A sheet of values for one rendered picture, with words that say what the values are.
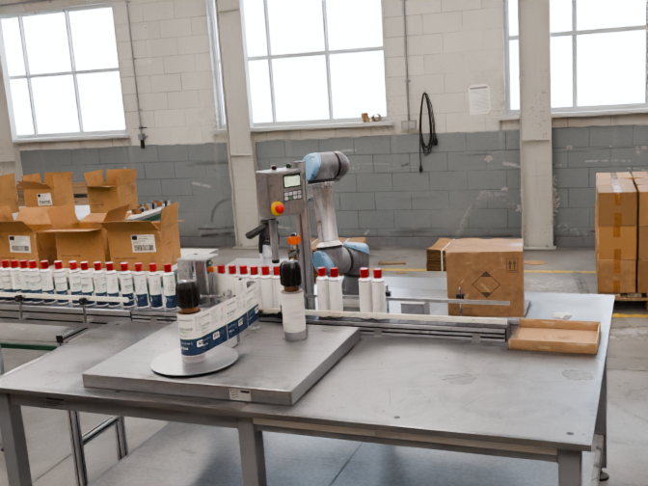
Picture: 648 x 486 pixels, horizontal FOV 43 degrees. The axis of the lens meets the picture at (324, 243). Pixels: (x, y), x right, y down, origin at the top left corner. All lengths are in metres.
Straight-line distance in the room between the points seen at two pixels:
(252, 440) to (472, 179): 6.23
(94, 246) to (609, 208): 3.59
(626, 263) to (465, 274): 3.14
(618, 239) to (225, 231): 4.85
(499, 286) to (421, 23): 5.58
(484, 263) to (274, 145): 6.06
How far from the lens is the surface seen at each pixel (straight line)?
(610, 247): 6.30
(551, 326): 3.26
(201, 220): 9.67
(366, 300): 3.24
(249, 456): 2.71
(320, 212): 3.55
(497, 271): 3.30
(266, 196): 3.33
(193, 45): 9.50
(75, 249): 5.28
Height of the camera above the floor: 1.83
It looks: 11 degrees down
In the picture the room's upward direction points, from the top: 4 degrees counter-clockwise
